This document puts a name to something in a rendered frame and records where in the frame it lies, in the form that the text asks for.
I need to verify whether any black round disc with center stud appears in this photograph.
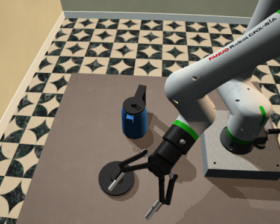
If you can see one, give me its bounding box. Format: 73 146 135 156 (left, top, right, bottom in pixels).
98 161 134 196

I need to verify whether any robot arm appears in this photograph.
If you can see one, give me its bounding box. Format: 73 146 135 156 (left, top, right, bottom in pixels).
163 0 280 155

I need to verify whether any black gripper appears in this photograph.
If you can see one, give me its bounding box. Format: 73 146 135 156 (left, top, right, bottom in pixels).
108 140 182 221

